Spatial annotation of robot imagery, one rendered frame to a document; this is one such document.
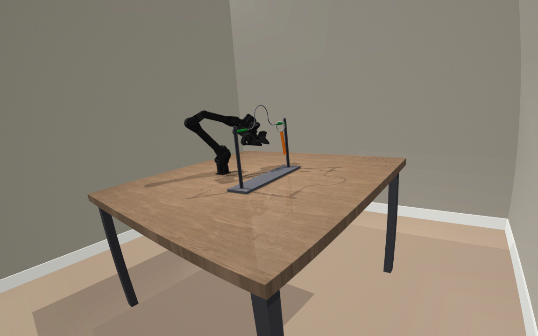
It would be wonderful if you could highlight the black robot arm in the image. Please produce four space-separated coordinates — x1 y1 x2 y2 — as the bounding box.
184 110 260 175

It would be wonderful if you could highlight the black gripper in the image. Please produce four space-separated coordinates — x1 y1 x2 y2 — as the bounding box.
241 131 269 146

